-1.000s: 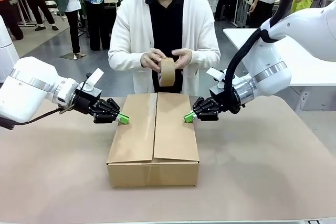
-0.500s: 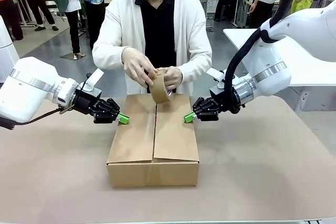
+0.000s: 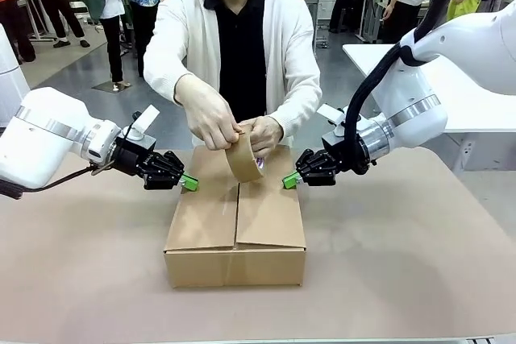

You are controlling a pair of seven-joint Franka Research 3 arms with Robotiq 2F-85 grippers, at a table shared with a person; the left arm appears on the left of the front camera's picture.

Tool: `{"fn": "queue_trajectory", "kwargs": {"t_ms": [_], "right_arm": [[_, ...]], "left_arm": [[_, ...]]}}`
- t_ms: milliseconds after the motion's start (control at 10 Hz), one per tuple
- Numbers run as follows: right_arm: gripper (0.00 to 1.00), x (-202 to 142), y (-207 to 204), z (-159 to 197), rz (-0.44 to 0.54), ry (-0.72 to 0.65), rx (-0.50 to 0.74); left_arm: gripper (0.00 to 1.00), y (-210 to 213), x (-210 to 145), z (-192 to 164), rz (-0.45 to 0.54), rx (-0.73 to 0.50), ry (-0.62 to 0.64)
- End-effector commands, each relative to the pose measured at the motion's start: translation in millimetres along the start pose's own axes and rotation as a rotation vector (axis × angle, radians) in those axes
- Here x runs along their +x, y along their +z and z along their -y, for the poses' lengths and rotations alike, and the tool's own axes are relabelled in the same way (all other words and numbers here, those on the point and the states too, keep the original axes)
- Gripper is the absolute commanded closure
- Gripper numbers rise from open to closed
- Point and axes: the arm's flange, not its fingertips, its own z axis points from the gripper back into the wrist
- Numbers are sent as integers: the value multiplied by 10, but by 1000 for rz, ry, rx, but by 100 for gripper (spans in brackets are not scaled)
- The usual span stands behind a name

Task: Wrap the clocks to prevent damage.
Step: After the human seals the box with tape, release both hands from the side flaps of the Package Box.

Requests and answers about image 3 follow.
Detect bystander with green scarf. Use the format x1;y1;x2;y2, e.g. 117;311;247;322
69;0;133;92

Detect person's left hand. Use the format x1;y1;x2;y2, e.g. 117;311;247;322
237;114;285;160

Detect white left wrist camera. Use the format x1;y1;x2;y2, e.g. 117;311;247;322
129;103;160;136

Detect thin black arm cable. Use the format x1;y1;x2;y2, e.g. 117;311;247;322
0;160;117;201

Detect person's right hand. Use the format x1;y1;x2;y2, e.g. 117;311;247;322
173;73;246;152

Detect grey background work table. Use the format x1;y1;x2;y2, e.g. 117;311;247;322
355;0;394;44

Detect white side table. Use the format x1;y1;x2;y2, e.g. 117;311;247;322
342;43;516;172

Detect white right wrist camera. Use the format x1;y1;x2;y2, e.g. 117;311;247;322
315;102;347;139

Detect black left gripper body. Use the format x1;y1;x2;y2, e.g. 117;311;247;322
111;134;159;179

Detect yellow-green bag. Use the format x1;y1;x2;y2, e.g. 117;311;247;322
446;0;483;23

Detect person in white cardigan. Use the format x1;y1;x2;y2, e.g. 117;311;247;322
143;0;323;148

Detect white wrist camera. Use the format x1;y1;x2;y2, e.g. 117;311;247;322
129;103;160;136
315;102;347;139

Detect brown cardboard box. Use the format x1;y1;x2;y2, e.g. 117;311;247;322
163;144;307;289

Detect thick black cable bundle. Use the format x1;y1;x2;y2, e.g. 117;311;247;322
343;0;512;176

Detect grey metal floor plate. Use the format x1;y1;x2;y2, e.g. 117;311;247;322
91;79;133;94

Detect person's right forearm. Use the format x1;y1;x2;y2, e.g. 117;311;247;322
143;56;197;106

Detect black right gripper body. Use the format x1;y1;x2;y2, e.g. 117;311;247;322
321;133;366;176

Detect brown packing tape roll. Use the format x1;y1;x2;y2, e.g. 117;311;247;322
223;132;266;184

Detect person's left forearm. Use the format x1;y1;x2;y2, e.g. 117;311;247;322
268;73;323;140

